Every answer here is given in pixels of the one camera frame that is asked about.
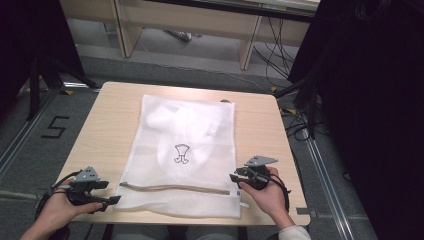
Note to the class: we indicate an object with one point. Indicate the person's legs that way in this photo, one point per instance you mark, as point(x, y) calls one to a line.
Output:
point(143, 233)

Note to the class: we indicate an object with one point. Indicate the black tripod stand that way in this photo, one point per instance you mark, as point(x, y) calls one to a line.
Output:
point(311, 110)
point(33, 90)

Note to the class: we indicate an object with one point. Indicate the person's right hand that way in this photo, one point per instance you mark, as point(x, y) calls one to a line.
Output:
point(271, 198)

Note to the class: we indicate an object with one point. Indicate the metal floor rail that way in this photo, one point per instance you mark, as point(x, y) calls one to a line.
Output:
point(25, 133)
point(328, 186)

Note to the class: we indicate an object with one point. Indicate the white garment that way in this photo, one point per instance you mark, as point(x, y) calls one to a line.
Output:
point(186, 123)

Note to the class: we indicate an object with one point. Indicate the beige wooden desk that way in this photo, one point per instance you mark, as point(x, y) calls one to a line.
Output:
point(186, 20)

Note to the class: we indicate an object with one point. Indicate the grey tape strip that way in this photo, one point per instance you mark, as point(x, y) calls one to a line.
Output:
point(304, 211)

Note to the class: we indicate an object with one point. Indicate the person's left hand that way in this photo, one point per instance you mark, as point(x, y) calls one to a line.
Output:
point(58, 208)

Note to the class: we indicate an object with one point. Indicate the white mesh laundry bag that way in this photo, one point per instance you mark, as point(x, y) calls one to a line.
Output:
point(186, 133)

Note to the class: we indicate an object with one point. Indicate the black curtain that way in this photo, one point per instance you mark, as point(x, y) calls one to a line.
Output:
point(30, 33)
point(373, 100)

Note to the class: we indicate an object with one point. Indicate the small dark object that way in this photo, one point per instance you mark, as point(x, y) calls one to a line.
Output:
point(225, 100)

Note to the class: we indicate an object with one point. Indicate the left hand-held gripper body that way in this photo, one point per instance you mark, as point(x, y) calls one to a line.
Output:
point(85, 186)

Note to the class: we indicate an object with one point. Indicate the black table leg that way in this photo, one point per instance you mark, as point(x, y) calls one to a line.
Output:
point(107, 232)
point(242, 234)

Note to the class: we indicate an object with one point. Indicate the yellow tape piece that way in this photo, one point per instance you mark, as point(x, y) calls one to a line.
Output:
point(273, 89)
point(291, 111)
point(68, 92)

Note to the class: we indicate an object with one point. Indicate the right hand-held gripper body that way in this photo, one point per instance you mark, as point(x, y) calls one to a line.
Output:
point(258, 176)

